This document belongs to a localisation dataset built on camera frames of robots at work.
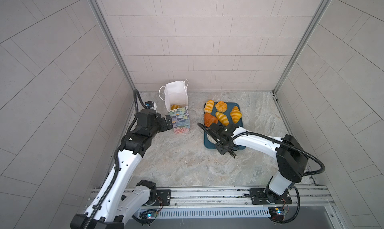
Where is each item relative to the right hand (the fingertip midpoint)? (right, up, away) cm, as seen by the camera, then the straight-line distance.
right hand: (222, 150), depth 84 cm
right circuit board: (+23, -25, -16) cm, 37 cm away
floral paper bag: (-28, +32, +5) cm, 42 cm away
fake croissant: (-6, +24, +20) cm, 32 cm away
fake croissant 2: (+2, +16, +14) cm, 22 cm away
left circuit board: (-35, -22, -19) cm, 46 cm away
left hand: (-29, +20, -11) cm, 37 cm away
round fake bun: (+2, +24, +18) cm, 30 cm away
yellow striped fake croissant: (+12, +19, +15) cm, 27 cm away
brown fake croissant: (-7, +16, +12) cm, 21 cm away
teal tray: (-8, +3, +4) cm, 10 cm away
